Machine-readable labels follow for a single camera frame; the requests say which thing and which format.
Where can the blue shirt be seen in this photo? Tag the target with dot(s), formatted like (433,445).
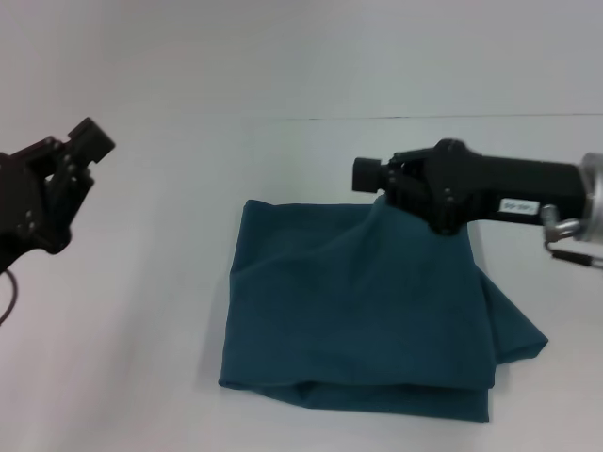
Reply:
(358,306)

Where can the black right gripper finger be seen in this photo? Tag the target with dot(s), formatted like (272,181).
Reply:
(419,202)
(377,172)

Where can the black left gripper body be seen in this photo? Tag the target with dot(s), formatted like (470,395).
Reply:
(23,202)

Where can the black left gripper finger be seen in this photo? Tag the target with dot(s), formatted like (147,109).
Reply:
(92,141)
(66,198)

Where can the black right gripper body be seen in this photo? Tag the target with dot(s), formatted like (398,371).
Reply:
(509,186)

